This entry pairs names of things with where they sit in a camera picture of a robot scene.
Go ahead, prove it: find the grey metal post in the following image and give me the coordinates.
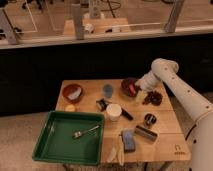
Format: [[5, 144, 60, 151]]
[[71, 4, 84, 40], [164, 0, 184, 33], [0, 8, 19, 45]]

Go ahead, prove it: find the grey metal post left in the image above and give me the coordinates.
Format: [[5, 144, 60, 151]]
[[0, 8, 19, 45]]

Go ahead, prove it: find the blue sponge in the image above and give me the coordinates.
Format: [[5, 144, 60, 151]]
[[121, 130, 136, 152]]

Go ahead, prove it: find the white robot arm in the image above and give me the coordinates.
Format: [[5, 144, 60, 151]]
[[136, 58, 213, 171]]

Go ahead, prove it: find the dark purple bowl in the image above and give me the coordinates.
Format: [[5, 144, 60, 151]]
[[121, 77, 140, 97]]

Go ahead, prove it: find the black handled peeler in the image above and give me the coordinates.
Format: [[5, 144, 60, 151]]
[[96, 99, 133, 120]]

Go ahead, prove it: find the black cable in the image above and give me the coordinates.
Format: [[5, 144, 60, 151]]
[[184, 124, 195, 141]]

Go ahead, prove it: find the white cloth in bowl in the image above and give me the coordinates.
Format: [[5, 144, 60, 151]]
[[68, 88, 82, 100]]

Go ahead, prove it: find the grey metal post right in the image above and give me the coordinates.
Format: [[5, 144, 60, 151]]
[[164, 0, 184, 33]]

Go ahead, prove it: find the red bowl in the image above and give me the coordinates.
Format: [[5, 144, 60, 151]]
[[62, 84, 83, 103]]

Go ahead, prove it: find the white cup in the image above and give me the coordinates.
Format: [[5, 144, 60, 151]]
[[106, 104, 122, 121]]

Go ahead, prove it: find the white plastic knife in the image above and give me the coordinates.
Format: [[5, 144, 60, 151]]
[[117, 136, 124, 166]]

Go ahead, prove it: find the grey metal box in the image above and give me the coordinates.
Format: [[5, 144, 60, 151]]
[[135, 125, 158, 141]]

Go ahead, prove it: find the yellow lemon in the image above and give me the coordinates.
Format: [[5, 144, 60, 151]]
[[65, 104, 76, 112]]

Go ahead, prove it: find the green plastic tray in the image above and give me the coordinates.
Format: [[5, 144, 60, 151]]
[[32, 111, 105, 166]]

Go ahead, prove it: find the background wooden table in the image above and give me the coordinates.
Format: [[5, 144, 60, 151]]
[[63, 18, 130, 36]]

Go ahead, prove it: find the small metal cup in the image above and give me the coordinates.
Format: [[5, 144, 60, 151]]
[[144, 113, 157, 127]]

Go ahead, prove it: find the bunch of dark grapes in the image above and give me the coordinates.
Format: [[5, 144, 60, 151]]
[[143, 91, 163, 106]]

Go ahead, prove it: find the blue cup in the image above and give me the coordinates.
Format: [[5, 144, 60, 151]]
[[103, 84, 114, 98]]

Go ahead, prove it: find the metal spoon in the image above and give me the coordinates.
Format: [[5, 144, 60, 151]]
[[72, 125, 100, 139]]

